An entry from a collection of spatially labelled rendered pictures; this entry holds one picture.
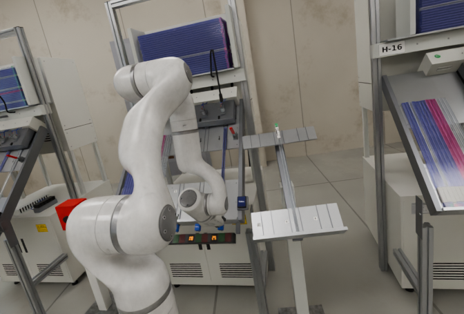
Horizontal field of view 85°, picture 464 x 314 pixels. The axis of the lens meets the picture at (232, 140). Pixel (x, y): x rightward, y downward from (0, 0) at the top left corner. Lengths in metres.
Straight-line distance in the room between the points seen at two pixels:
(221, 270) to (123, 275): 1.22
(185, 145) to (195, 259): 1.09
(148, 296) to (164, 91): 0.45
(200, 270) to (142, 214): 1.36
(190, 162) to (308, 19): 3.45
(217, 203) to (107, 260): 0.38
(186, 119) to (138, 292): 0.49
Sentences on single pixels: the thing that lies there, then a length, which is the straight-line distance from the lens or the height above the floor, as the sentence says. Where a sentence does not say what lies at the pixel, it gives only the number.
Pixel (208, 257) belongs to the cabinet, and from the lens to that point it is 1.77.
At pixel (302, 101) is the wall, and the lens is 4.00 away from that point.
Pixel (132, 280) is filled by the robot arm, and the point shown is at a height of 0.96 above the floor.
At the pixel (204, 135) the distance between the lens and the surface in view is 1.45.
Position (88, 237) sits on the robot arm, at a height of 1.07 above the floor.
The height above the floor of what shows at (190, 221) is 0.72.
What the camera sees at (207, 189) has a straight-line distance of 1.29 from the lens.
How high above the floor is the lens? 1.32
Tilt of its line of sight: 13 degrees down
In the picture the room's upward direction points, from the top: 10 degrees counter-clockwise
